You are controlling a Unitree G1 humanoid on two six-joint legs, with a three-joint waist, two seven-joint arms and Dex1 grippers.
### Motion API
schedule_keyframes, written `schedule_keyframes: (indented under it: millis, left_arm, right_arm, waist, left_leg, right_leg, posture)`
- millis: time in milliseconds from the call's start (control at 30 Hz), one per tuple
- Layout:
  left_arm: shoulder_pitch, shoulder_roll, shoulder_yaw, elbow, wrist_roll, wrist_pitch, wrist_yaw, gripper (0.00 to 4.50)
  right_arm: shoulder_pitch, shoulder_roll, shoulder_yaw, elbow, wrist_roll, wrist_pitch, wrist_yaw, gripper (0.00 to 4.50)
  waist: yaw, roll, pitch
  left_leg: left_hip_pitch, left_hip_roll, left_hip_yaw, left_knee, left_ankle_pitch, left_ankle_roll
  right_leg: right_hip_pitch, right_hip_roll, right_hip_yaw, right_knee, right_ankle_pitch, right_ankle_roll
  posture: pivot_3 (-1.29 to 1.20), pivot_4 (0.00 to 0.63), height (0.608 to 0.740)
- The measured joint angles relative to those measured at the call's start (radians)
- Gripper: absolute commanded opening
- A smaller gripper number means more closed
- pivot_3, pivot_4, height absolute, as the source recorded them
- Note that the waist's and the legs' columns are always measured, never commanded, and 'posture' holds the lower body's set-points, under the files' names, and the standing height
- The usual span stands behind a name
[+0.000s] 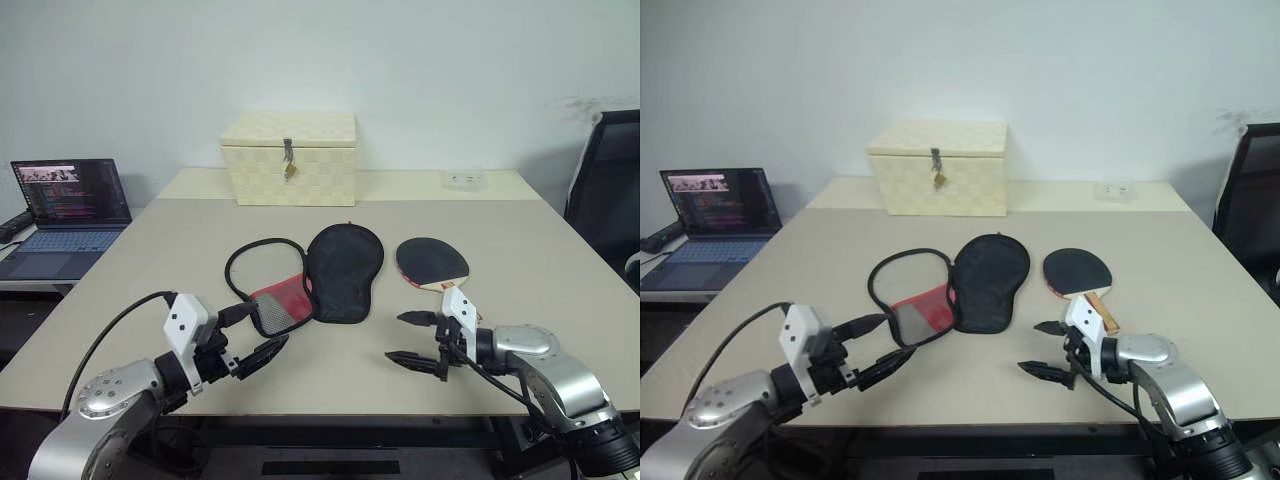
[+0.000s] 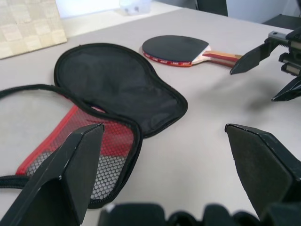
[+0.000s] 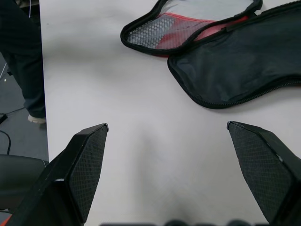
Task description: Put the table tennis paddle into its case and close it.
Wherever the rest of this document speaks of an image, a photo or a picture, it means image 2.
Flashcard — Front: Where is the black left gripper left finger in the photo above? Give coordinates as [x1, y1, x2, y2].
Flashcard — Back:
[0, 123, 105, 226]

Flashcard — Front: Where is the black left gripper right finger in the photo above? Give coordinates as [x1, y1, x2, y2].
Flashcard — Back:
[225, 124, 301, 220]

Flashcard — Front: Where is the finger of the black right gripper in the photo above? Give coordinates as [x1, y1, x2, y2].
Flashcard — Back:
[271, 76, 301, 102]
[230, 37, 276, 76]

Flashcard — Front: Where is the table tennis paddle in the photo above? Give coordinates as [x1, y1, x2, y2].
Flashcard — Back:
[142, 34, 243, 69]

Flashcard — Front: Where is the black paddle case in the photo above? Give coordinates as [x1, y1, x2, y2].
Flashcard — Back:
[0, 42, 189, 209]

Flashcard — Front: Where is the clear plastic container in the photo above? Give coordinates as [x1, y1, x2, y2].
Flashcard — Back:
[119, 0, 152, 15]

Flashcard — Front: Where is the cream woven storage box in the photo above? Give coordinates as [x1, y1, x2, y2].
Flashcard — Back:
[0, 0, 68, 60]

